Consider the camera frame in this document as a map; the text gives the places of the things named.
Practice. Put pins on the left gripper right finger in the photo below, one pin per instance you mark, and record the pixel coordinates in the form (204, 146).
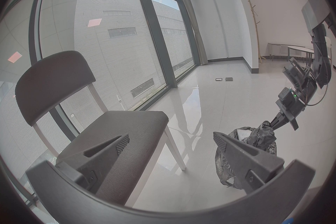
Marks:
(249, 165)

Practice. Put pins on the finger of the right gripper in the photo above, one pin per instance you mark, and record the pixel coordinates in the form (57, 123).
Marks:
(277, 118)
(281, 122)

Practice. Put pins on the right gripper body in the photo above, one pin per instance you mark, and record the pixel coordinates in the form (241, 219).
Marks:
(291, 112)

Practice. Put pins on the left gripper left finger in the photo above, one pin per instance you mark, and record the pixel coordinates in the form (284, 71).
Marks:
(105, 162)

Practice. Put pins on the black plastic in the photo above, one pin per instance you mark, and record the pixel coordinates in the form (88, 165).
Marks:
(262, 136)

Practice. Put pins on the black plastic bag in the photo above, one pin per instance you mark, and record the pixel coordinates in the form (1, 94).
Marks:
(223, 165)

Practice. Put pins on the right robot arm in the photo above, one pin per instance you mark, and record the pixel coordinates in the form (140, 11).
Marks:
(319, 65)

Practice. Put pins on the white table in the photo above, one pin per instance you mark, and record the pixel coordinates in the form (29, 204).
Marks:
(299, 47)

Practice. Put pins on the wooden coat stand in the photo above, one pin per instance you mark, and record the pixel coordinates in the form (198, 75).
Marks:
(257, 36)

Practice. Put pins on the grey chair with white legs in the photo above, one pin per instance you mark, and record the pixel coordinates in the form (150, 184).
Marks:
(52, 86)

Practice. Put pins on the grey curtain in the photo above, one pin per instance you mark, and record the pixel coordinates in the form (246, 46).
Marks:
(201, 52)

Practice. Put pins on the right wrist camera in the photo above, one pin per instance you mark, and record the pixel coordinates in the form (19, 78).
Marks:
(285, 94)

